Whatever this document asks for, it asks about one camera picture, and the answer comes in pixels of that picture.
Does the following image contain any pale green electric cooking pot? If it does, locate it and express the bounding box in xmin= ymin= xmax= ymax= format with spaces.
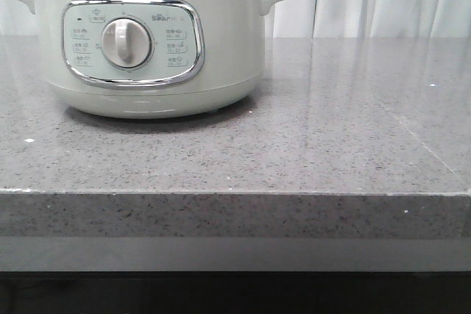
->
xmin=18 ymin=0 xmax=283 ymax=119

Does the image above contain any white curtain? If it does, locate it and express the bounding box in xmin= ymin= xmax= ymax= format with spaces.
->
xmin=1 ymin=0 xmax=470 ymax=38

